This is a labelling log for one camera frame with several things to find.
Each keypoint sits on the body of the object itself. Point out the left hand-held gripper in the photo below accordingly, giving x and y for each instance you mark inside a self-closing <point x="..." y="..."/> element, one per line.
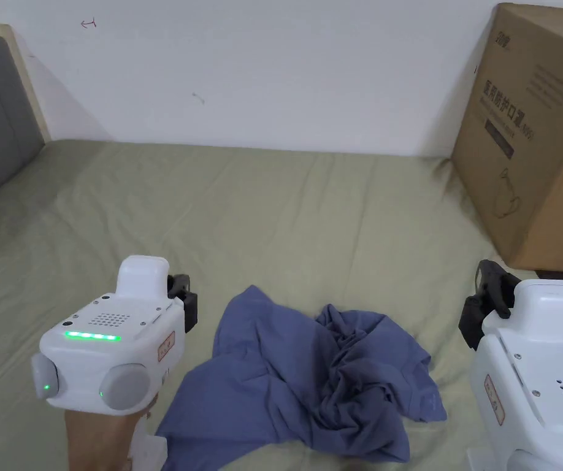
<point x="114" y="338"/>

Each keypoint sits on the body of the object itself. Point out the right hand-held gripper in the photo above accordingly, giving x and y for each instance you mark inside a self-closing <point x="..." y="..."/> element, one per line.
<point x="541" y="373"/>

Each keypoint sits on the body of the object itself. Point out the person's left hand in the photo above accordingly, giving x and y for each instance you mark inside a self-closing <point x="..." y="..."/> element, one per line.
<point x="97" y="436"/>

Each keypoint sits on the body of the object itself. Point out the bed with pale green sheet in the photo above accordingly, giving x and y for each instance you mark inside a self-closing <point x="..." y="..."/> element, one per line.
<point x="222" y="206"/>

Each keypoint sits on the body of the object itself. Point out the dark blue shirt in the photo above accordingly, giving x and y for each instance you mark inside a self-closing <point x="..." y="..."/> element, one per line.
<point x="286" y="378"/>

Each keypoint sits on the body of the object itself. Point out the brown cardboard carton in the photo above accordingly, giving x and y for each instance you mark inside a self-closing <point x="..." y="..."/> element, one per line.
<point x="522" y="147"/>

